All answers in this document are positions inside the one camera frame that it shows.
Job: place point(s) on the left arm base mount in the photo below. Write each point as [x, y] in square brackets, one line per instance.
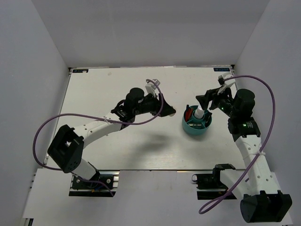
[79, 188]

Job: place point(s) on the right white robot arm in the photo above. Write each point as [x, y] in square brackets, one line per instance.
[261, 199]

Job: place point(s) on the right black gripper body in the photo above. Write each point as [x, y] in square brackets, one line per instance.
[222, 101]

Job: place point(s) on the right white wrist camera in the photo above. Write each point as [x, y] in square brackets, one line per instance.
[226, 80]

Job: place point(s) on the clear eyeshadow palette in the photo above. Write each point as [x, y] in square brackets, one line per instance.
[195, 125]

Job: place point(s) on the white lotion bottle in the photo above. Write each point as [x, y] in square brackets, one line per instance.
[199, 113]

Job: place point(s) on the red lip gloss tube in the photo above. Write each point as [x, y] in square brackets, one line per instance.
[188, 114]

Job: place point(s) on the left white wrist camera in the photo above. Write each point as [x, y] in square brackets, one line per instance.
[151, 86]

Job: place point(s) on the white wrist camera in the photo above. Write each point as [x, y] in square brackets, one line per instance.
[151, 86]
[226, 80]

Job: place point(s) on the black squeeze tube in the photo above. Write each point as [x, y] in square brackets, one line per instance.
[208, 120]

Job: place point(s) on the teal round organizer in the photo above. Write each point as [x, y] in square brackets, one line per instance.
[195, 131]

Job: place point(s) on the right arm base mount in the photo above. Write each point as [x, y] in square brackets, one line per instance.
[209, 185]

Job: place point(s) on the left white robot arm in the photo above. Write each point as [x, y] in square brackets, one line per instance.
[68, 144]

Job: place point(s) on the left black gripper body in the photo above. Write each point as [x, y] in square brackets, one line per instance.
[149, 105]

